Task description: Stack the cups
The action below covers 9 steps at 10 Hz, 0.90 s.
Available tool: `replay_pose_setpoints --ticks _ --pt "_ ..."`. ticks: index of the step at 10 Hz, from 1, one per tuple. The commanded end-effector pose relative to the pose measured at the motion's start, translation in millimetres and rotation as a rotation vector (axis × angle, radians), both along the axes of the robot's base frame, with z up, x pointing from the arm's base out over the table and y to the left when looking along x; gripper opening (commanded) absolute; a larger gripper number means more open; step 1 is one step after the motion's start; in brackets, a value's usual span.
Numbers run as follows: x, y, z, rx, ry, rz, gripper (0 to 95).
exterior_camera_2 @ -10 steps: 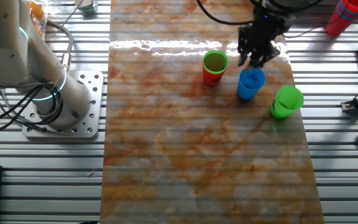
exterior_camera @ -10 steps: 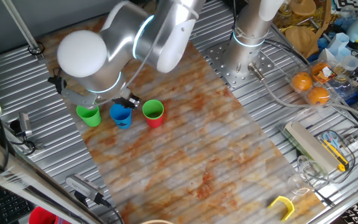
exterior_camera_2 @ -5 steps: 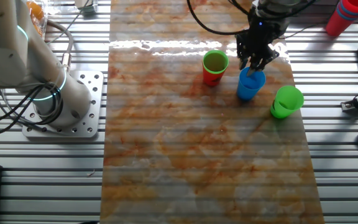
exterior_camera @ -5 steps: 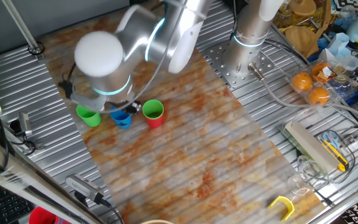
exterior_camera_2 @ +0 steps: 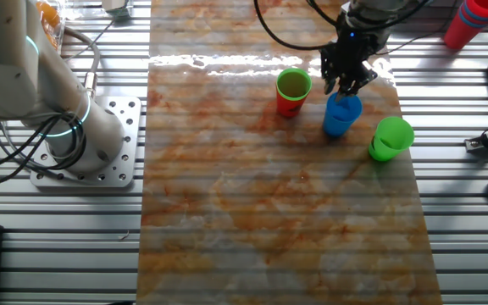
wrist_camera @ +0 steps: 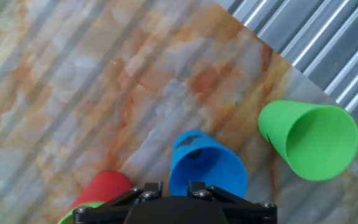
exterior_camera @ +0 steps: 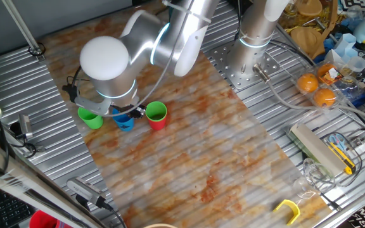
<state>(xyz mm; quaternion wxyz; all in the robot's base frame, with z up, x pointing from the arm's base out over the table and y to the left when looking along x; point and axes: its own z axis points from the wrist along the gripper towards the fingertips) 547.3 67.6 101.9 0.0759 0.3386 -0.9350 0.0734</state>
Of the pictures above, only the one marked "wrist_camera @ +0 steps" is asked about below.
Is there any green plastic cup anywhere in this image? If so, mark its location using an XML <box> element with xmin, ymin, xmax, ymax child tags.
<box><xmin>57</xmin><ymin>202</ymin><xmax>104</xmax><ymax>224</ymax></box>
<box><xmin>257</xmin><ymin>100</ymin><xmax>358</xmax><ymax>182</ymax></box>

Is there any blue plastic cup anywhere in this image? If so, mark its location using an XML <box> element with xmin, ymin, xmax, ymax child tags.
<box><xmin>168</xmin><ymin>129</ymin><xmax>248</xmax><ymax>199</ymax></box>

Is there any marble pattern mat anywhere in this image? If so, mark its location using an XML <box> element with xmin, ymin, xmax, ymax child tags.
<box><xmin>0</xmin><ymin>0</ymin><xmax>358</xmax><ymax>224</ymax></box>

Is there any red plastic cup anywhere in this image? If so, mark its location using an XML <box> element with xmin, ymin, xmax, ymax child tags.
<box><xmin>57</xmin><ymin>170</ymin><xmax>133</xmax><ymax>224</ymax></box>

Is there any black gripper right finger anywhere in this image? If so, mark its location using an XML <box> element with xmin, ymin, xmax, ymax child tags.
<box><xmin>187</xmin><ymin>180</ymin><xmax>278</xmax><ymax>217</ymax></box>

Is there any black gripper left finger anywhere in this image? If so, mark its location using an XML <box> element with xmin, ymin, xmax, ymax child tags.
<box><xmin>72</xmin><ymin>181</ymin><xmax>165</xmax><ymax>217</ymax></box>

